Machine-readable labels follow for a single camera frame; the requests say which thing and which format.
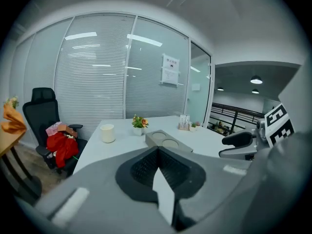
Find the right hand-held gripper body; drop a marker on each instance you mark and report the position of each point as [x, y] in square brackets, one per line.
[280, 125]

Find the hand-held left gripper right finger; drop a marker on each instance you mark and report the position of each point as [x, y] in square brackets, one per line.
[209, 179]

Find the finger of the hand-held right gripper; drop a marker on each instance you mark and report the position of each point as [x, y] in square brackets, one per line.
[237, 138]
[239, 153]

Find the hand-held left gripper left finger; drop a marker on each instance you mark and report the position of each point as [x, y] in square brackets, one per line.
[97, 191]

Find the grey box with round recesses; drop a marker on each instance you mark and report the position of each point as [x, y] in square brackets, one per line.
[151, 141]

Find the brown box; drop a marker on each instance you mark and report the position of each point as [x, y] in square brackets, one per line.
[67, 129]

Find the pink box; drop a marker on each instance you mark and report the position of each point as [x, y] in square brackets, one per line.
[52, 130]

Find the small black pendant lamp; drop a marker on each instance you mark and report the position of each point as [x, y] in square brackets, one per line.
[255, 91]
[220, 88]

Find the small green potted plant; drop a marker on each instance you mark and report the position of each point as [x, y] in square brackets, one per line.
[193, 128]

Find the large black pendant lamp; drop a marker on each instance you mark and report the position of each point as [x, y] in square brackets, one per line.
[256, 80]

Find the wooden desk card holder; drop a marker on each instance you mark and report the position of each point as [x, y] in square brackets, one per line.
[184, 124]

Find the red cloth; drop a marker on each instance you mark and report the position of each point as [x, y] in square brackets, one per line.
[63, 147]

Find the white cup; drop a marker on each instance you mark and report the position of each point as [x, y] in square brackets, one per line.
[107, 134]

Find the small white door sign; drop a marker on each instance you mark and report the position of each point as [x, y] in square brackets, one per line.
[195, 86]

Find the potted orange flower plant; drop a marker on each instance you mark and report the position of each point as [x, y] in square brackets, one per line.
[138, 131]

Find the white paper notice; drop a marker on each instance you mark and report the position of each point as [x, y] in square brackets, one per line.
[170, 69]

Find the black office chair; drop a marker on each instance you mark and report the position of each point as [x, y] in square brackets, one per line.
[41, 113]

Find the wooden table with black legs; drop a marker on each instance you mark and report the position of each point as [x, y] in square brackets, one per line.
[6, 142]

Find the orange wrapped flower bouquet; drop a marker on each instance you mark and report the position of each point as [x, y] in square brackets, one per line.
[12, 123]

